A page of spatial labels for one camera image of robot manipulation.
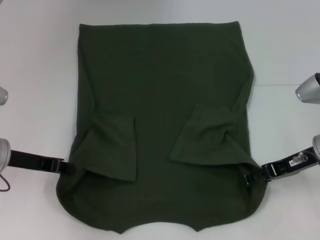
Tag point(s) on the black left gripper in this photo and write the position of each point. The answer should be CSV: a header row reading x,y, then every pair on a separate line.
x,y
32,160

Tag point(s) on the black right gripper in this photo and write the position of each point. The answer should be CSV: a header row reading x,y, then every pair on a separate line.
x,y
285,167

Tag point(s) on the dark green shirt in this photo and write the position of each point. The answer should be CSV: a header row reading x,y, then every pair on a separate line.
x,y
160,87

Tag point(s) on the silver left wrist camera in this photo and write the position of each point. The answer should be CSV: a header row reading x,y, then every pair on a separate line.
x,y
3,96

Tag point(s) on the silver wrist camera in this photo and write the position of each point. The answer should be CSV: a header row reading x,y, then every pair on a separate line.
x,y
308,88
3,96

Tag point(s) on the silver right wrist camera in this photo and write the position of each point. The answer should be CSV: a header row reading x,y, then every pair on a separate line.
x,y
308,88

